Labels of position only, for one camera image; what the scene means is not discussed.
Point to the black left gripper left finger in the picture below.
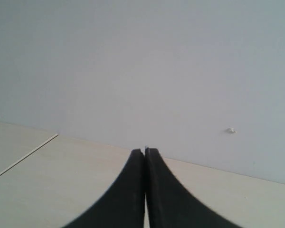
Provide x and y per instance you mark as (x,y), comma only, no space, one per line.
(123,204)

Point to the small white wall peg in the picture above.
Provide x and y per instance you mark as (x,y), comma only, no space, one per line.
(231,130)

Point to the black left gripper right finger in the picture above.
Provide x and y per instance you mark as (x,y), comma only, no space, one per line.
(170,204)

